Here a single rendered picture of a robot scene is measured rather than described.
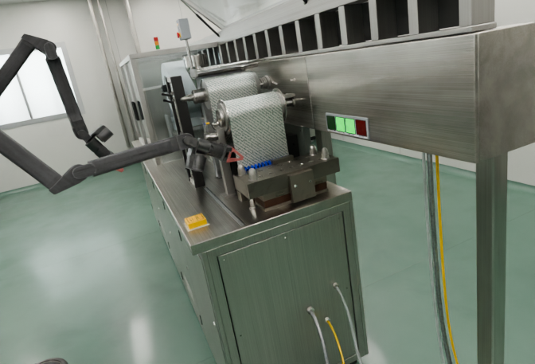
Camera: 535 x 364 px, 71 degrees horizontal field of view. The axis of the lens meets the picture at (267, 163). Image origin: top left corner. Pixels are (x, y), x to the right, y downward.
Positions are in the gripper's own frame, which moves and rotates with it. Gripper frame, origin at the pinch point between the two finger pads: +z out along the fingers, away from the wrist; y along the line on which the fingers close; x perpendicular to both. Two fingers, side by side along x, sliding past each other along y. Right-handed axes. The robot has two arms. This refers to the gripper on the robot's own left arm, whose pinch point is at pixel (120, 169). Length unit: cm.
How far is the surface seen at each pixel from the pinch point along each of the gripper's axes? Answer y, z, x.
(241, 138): -57, 10, -41
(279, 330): -81, 68, 5
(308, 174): -81, 30, -45
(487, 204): -138, 44, -60
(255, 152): -58, 19, -41
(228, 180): -48, 23, -27
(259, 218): -79, 28, -20
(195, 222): -66, 16, -3
